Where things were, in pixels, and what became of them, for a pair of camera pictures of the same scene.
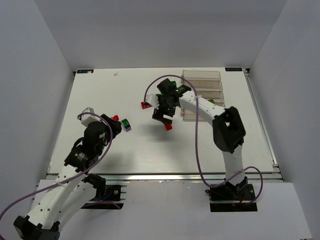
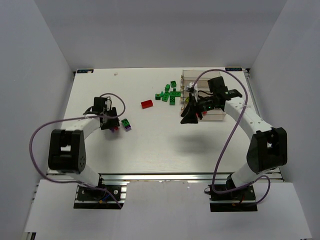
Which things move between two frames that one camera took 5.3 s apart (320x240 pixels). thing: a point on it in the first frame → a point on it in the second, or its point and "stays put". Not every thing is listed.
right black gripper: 162,115 → 196,106
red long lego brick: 144,107 stays put
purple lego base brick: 128,128 stays put
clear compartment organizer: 208,84 stays put
